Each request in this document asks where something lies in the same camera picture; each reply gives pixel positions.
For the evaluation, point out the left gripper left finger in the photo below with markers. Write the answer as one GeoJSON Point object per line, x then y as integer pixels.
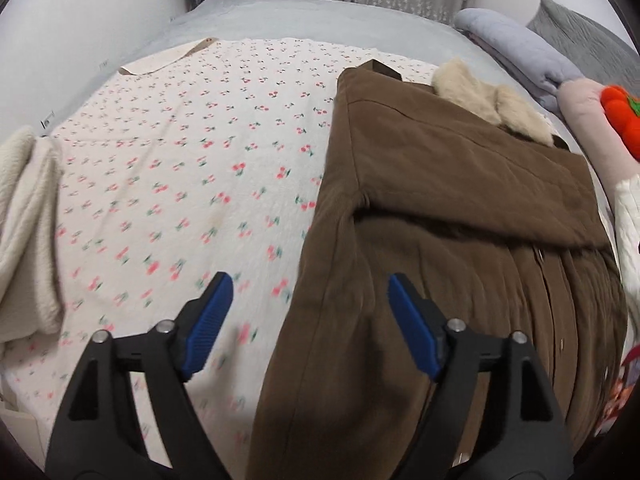
{"type": "Point", "coordinates": [126, 414]}

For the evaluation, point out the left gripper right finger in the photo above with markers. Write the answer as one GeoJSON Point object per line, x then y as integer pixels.
{"type": "Point", "coordinates": [493, 413]}

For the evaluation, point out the brown coat with fur collar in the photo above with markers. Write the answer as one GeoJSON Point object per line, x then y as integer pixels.
{"type": "Point", "coordinates": [503, 233]}

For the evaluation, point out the cream fleece garment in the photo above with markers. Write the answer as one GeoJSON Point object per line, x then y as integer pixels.
{"type": "Point", "coordinates": [30, 175]}

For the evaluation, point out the white quilted jacket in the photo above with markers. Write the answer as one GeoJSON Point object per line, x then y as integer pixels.
{"type": "Point", "coordinates": [627, 231]}

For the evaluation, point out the cherry print blanket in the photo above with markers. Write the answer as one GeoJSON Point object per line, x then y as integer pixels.
{"type": "Point", "coordinates": [213, 163]}

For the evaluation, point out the orange pumpkin cushion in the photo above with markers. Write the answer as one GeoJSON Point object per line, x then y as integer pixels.
{"type": "Point", "coordinates": [622, 110]}

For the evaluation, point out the pink pillow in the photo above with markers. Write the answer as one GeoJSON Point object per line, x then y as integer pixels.
{"type": "Point", "coordinates": [581, 108]}

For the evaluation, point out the folded blue blanket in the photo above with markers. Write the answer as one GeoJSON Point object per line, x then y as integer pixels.
{"type": "Point", "coordinates": [535, 64]}

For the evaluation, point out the grey quilted pillow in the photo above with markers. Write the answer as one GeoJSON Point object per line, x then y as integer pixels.
{"type": "Point", "coordinates": [598, 53]}

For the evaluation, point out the light blue bed sheet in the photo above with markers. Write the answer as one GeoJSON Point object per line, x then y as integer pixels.
{"type": "Point", "coordinates": [351, 25]}

